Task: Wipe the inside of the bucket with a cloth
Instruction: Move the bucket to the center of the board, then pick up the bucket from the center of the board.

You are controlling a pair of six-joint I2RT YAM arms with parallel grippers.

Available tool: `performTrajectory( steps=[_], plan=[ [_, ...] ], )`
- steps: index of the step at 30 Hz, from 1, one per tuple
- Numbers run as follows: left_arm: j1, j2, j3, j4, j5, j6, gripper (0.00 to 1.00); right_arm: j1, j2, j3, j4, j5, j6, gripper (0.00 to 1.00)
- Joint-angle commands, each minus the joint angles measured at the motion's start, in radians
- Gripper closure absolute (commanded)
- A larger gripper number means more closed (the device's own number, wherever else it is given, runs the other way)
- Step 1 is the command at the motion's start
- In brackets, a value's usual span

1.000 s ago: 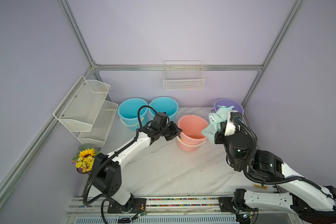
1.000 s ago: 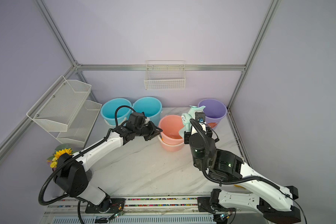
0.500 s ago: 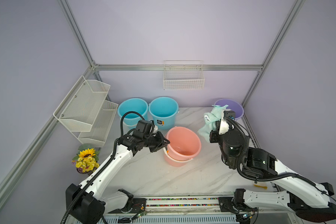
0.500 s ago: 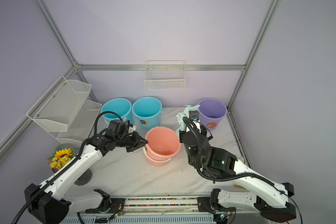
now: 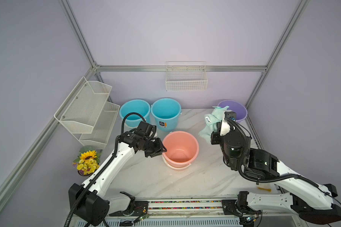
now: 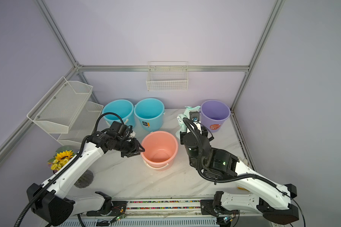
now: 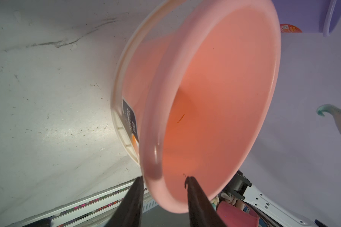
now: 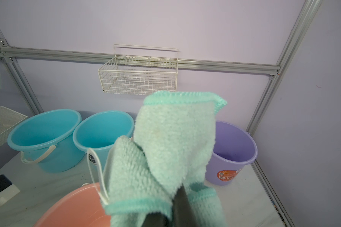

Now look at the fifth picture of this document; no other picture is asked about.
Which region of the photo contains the teal bucket being wiped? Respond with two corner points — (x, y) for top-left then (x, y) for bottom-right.
(119, 99), (151, 128)

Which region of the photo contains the purple plastic bucket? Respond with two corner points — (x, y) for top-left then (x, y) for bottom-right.
(218, 100), (248, 122)

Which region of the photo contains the sunflower bouquet in vase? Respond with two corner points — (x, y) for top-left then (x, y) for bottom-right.
(73, 146), (102, 176)

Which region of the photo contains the pink plastic bucket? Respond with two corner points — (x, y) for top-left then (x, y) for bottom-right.
(162, 131), (199, 170)

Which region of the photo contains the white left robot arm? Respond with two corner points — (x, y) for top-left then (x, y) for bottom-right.
(64, 121), (167, 227)

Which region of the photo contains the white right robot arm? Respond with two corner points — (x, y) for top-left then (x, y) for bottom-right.
(210, 110), (341, 225)

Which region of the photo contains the teal bucket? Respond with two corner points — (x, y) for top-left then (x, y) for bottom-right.
(151, 98), (181, 132)

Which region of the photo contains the mint green microfibre cloth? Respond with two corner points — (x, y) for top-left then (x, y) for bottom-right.
(199, 106), (229, 144)

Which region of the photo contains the white wire wall basket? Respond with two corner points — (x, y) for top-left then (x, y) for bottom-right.
(165, 61), (208, 92)

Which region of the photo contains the black corrugated left cable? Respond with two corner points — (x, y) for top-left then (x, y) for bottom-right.
(63, 112), (147, 227)

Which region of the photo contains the black corrugated cable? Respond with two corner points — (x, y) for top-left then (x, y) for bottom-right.
(63, 112), (147, 227)
(225, 117), (341, 227)

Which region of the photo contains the black corrugated right cable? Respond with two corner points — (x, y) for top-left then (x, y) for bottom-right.
(225, 117), (341, 227)

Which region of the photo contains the white two-tier mesh shelf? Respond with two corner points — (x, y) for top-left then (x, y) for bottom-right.
(54, 77), (120, 149)

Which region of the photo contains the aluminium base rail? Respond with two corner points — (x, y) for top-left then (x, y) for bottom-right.
(63, 195), (309, 227)

